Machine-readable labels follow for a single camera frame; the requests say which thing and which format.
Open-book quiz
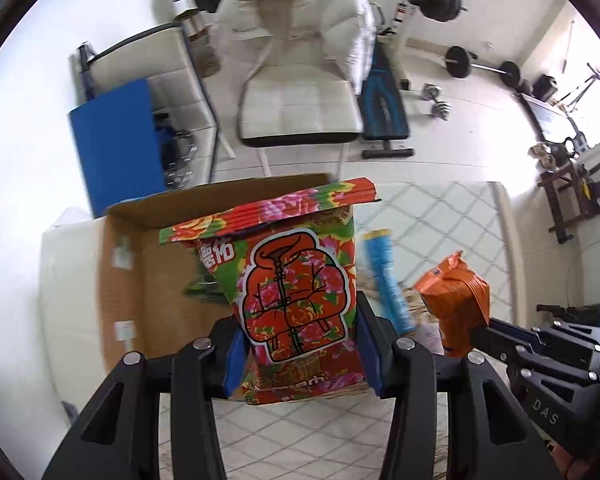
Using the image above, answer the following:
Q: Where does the orange snack packet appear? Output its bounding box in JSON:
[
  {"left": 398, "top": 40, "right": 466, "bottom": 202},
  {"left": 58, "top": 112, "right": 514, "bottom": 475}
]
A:
[{"left": 412, "top": 251, "right": 492, "bottom": 359}]

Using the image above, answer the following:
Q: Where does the dark wooden rack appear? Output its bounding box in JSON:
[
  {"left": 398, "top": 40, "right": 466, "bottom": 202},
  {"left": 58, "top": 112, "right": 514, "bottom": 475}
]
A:
[{"left": 528, "top": 138, "right": 600, "bottom": 245}]

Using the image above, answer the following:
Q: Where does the chrome dumbbell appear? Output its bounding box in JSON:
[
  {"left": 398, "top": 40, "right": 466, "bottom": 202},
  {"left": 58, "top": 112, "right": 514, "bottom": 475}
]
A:
[{"left": 421, "top": 83, "right": 453, "bottom": 122}]

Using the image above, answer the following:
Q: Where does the blue black weight bench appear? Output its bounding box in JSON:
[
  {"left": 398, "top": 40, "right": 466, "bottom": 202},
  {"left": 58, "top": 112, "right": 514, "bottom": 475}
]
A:
[{"left": 356, "top": 40, "right": 416, "bottom": 160}]

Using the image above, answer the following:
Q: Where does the green snack packet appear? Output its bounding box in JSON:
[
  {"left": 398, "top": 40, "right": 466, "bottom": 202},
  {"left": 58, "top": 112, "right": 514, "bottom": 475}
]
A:
[{"left": 182, "top": 265, "right": 231, "bottom": 307}]

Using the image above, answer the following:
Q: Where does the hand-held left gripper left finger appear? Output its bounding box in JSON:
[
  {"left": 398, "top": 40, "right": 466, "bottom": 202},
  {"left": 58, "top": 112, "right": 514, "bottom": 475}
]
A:
[{"left": 42, "top": 316, "right": 249, "bottom": 480}]

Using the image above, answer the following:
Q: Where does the cardboard box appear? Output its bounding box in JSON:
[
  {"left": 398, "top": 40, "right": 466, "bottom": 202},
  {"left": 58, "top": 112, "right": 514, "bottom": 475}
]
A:
[{"left": 98, "top": 173, "right": 331, "bottom": 361}]

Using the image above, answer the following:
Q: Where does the red floral snack packet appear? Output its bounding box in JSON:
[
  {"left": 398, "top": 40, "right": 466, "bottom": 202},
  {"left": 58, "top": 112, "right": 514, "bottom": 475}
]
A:
[{"left": 158, "top": 177, "right": 382, "bottom": 407}]

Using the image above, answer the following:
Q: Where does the white padded stool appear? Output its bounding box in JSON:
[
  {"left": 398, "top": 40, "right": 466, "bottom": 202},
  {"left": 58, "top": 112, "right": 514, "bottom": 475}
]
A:
[{"left": 70, "top": 23, "right": 219, "bottom": 192}]

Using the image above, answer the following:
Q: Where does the blue snack packet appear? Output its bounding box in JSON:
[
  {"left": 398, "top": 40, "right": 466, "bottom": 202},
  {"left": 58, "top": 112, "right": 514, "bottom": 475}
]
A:
[{"left": 361, "top": 229, "right": 417, "bottom": 335}]

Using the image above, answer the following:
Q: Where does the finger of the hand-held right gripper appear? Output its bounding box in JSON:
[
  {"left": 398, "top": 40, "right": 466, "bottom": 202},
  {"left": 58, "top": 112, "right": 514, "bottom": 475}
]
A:
[
  {"left": 530, "top": 324, "right": 600, "bottom": 358},
  {"left": 472, "top": 317, "right": 600, "bottom": 387}
]

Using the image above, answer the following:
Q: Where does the blue flat board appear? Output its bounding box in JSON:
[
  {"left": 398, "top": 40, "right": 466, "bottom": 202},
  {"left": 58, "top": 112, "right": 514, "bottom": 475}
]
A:
[{"left": 68, "top": 79, "right": 168, "bottom": 220}]

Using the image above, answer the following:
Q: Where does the black barbell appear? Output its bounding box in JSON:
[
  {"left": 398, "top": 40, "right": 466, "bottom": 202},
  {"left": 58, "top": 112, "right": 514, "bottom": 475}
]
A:
[{"left": 444, "top": 46, "right": 523, "bottom": 90}]

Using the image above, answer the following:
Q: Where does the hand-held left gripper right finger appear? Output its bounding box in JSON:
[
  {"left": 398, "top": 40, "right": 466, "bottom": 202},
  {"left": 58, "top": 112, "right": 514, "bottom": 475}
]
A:
[{"left": 355, "top": 292, "right": 564, "bottom": 480}]

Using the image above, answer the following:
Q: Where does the white padded armchair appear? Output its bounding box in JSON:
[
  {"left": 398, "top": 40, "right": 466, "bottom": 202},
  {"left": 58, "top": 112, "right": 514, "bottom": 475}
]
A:
[{"left": 214, "top": 0, "right": 377, "bottom": 179}]

